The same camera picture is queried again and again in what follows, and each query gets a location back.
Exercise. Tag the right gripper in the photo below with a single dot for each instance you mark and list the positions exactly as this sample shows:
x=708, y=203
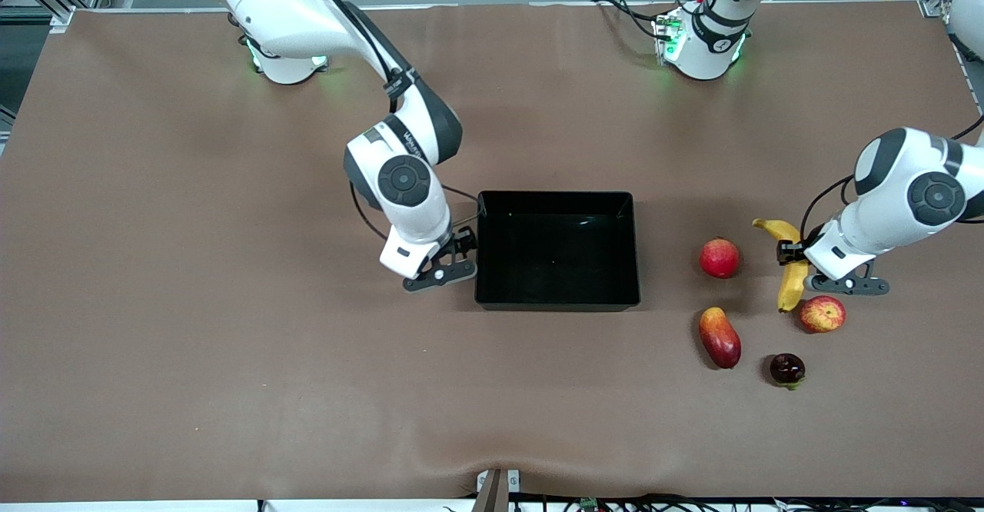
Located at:
x=462, y=244

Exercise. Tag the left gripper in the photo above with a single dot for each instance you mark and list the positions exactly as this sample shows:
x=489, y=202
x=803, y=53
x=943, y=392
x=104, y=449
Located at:
x=790, y=252

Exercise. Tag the yellow banana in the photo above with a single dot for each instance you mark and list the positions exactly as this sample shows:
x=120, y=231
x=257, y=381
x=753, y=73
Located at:
x=792, y=289

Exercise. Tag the red yellow apple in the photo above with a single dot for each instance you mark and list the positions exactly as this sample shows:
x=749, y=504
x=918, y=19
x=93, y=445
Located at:
x=822, y=314

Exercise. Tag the black plastic box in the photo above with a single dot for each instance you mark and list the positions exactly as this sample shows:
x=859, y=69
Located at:
x=557, y=258

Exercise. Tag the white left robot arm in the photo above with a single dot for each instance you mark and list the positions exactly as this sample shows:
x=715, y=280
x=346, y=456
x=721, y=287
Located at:
x=915, y=189

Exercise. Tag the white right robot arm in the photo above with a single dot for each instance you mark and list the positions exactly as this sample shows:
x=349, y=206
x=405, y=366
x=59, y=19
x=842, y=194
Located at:
x=292, y=12

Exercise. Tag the red pomegranate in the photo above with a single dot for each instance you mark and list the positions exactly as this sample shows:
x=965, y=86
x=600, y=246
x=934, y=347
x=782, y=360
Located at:
x=719, y=258

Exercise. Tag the red yellow mango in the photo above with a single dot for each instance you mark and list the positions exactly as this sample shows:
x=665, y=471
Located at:
x=720, y=339

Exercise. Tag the dark purple mangosteen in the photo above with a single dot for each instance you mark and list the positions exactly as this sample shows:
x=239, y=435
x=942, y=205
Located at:
x=787, y=368

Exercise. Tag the brown table cover mat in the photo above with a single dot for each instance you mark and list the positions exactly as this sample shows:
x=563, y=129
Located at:
x=231, y=304

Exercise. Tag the white table edge bracket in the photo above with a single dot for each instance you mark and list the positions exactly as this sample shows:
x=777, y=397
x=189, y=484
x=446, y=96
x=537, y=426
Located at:
x=513, y=481

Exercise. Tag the grey camera stand pole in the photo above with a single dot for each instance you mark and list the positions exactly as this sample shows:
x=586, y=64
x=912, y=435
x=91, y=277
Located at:
x=492, y=497

